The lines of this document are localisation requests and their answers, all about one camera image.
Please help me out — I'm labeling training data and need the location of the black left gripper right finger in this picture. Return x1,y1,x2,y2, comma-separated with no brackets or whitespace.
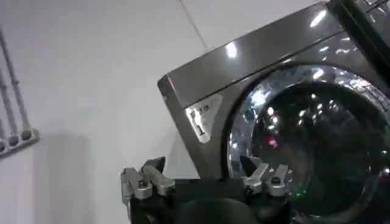
239,155,289,197

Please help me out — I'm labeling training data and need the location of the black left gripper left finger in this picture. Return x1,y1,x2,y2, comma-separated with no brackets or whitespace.
120,156,176,205

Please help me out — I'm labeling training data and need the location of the round glass dryer door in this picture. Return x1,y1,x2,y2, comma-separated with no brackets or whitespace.
226,65,390,224

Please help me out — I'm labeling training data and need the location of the grey dryer with number label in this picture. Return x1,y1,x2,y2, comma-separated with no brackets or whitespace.
157,1,390,224

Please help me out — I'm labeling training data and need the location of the grey wall pipe bracket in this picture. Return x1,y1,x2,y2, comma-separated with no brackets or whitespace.
0,127,40,158

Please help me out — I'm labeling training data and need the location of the grey wall pipe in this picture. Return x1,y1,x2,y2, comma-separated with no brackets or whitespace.
0,68,18,136
0,29,31,130

